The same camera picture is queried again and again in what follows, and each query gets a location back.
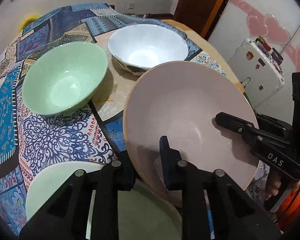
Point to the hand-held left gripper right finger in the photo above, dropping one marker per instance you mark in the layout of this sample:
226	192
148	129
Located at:
168	165

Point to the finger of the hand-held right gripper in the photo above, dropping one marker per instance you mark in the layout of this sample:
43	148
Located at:
236	125
275	126

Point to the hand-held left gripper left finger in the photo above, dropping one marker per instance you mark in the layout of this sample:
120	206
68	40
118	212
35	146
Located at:
126	175

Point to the pink bowl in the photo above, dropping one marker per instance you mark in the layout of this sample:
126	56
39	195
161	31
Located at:
185	110

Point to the green plate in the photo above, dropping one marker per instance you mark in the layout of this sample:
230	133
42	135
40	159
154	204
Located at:
52	187

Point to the green bowl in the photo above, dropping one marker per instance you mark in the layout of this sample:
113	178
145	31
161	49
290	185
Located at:
65	80

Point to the white bowl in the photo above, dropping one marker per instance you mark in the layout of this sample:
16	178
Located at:
145	47

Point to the person's right hand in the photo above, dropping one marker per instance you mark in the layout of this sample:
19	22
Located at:
272	187

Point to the white suitcase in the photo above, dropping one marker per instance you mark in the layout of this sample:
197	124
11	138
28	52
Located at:
255	75

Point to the patchwork printed blanket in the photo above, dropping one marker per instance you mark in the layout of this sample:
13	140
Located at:
52	135

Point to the white heart-print sliding door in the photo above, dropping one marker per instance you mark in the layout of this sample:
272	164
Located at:
265	0

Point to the yellow curved tube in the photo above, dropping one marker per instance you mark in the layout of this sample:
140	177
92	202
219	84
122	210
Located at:
28	22

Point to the wall socket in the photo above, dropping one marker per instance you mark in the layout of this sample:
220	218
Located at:
131	6

